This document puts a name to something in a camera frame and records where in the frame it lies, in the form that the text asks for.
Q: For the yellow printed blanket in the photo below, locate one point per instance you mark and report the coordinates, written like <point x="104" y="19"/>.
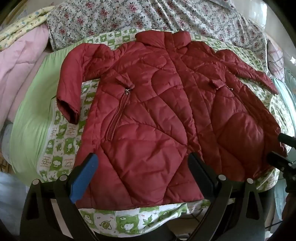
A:
<point x="23" y="26"/>

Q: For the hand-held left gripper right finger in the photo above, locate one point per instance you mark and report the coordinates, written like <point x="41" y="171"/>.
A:
<point x="200" y="172"/>

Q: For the floral quilt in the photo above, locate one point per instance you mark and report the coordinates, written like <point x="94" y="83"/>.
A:
<point x="104" y="18"/>

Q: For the pink quilt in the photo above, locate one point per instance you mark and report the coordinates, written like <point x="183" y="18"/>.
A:
<point x="20" y="67"/>

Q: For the green patterned quilt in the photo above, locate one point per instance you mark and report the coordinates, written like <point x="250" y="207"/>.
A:
<point x="30" y="111"/>

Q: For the red quilted jacket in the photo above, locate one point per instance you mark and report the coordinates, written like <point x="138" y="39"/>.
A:
<point x="161" y="111"/>

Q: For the light blue cloth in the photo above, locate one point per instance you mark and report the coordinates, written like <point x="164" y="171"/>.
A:
<point x="285" y="97"/>

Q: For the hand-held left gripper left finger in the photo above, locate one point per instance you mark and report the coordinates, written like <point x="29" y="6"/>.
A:
<point x="86" y="174"/>

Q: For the pink patterned pillow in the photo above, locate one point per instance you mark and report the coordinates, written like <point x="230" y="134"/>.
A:
<point x="275" y="59"/>

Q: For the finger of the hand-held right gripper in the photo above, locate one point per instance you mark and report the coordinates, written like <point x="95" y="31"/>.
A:
<point x="276" y="160"/>
<point x="285" y="138"/>

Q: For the pale white cloth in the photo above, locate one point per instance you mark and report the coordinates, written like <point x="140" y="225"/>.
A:
<point x="9" y="192"/>

